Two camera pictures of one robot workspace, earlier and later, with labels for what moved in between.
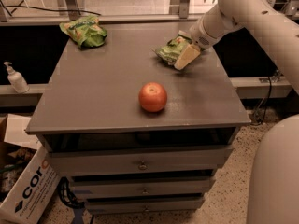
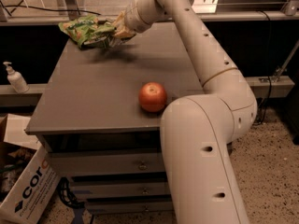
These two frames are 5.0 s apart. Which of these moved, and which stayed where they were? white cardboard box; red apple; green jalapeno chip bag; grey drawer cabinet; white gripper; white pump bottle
Moved: white gripper; green jalapeno chip bag
Stayed: white pump bottle; red apple; grey drawer cabinet; white cardboard box
